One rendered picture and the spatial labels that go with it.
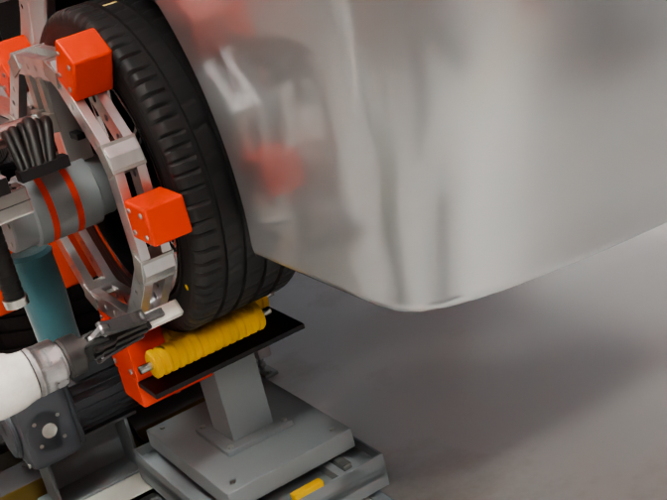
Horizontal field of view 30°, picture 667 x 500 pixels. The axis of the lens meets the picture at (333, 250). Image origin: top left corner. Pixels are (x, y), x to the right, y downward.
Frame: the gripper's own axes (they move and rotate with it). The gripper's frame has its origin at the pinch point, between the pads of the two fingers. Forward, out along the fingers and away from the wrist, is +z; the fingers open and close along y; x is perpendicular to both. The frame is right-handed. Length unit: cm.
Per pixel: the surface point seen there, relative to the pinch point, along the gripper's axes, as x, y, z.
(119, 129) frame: 23.6, 26.8, 1.6
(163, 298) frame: 3.1, -0.6, 1.9
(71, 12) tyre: 51, 25, 7
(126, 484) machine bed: -5, -74, -4
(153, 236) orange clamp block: 3.7, 24.2, -2.4
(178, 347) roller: -2.4, -12.8, 3.5
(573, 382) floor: -39, -51, 96
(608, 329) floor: -31, -60, 120
